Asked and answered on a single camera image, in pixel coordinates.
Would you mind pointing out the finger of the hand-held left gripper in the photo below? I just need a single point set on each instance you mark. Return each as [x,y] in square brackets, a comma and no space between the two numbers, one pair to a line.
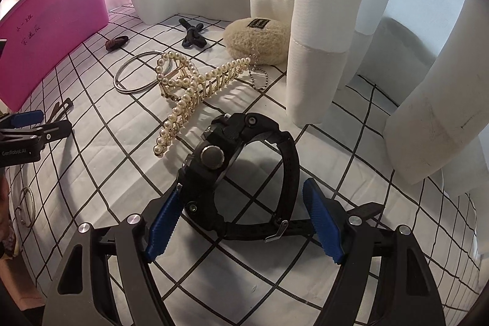
[51,130]
[25,118]

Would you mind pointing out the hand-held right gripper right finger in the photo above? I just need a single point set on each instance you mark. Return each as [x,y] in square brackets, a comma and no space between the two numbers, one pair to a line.
[321,223]

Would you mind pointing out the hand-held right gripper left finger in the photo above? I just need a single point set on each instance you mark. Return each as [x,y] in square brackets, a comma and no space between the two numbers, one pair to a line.
[164,224]

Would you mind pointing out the black wrist watch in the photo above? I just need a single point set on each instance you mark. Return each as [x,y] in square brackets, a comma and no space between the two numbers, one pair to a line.
[213,158]

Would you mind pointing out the pink plastic bin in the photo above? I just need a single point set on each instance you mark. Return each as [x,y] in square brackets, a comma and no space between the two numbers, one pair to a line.
[49,24]

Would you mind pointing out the white black grid cloth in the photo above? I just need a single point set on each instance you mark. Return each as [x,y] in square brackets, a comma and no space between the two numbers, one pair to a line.
[114,158]

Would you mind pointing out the silver bangle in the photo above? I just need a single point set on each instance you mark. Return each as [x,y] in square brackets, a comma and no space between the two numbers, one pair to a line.
[116,78]

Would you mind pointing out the pearl hair claw clip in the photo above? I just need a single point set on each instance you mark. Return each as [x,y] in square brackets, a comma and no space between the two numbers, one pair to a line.
[183,81]

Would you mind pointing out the white curtain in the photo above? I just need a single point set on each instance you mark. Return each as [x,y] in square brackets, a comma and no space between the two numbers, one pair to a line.
[324,5]

